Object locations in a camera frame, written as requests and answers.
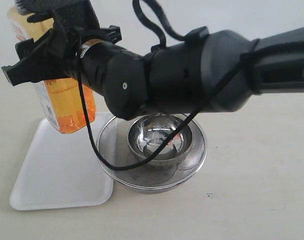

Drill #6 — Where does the white plastic tray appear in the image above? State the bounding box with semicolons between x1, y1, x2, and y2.
9;118;114;211

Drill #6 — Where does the small stainless steel bowl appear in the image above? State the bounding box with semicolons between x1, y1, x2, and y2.
127;114;194;167

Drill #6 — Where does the black camera cable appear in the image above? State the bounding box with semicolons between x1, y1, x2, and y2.
51;0;261;172

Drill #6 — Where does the orange soap pump bottle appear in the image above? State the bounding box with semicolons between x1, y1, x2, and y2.
7;6;86;134

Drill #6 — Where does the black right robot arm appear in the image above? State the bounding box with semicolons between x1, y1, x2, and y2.
1;0;304;120

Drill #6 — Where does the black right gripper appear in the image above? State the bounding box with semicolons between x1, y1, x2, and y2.
1;0;122;86

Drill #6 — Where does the steel mesh strainer basket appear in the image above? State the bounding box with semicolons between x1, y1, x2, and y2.
96;113;208;194

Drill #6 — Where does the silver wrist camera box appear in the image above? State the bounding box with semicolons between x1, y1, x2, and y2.
14;0;30;16

